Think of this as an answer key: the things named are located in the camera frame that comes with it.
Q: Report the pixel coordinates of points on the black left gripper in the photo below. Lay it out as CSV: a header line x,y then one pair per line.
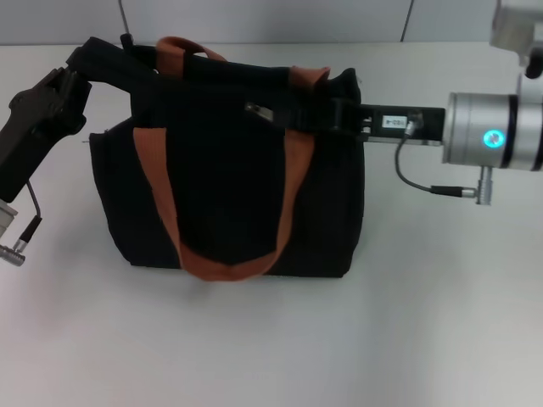
x,y
29,127

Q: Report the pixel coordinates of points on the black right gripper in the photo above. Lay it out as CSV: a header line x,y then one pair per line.
x,y
382,123

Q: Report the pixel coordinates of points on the silver zipper pull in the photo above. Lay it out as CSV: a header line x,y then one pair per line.
x,y
259,112

